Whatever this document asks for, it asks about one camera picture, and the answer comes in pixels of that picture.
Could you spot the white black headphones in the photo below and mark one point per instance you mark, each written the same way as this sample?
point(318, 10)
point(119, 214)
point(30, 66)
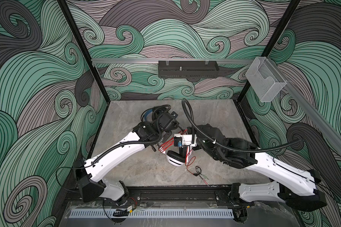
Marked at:
point(176, 156)

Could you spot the aluminium rail back wall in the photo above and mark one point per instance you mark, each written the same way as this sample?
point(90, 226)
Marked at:
point(156, 60)

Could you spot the black frame post left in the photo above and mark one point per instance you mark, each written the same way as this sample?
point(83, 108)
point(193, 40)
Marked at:
point(75, 31)

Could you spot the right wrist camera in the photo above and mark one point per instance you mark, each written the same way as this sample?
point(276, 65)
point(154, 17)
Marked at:
point(181, 140)

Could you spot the clear plastic wall bin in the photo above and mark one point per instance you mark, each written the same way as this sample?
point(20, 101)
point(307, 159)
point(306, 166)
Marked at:
point(265, 78)

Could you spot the aluminium rail wall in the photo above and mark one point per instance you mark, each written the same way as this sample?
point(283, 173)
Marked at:
point(156, 60)
point(303, 93)

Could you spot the black perforated wall tray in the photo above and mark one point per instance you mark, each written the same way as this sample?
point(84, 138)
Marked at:
point(183, 69)

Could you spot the aluminium rail right wall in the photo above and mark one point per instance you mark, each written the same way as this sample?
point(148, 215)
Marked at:
point(303, 93)

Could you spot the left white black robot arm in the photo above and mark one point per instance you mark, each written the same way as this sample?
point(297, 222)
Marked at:
point(90, 174)

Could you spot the black blue headphones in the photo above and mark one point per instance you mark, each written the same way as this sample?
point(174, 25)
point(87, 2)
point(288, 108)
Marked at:
point(151, 114)

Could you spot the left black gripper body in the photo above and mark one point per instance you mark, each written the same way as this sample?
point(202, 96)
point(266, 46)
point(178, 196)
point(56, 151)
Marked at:
point(163, 139)

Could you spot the black frame post right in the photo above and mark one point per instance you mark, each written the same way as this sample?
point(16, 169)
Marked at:
point(274, 38)

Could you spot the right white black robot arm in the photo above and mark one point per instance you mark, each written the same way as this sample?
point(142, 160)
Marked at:
point(295, 187)

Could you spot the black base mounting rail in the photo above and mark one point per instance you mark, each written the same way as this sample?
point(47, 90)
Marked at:
point(222, 195)

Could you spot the white slotted cable duct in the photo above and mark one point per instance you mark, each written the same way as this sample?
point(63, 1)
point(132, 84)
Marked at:
point(155, 213)

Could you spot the black frame post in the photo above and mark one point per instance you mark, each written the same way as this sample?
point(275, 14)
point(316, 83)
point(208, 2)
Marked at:
point(75, 31)
point(274, 38)

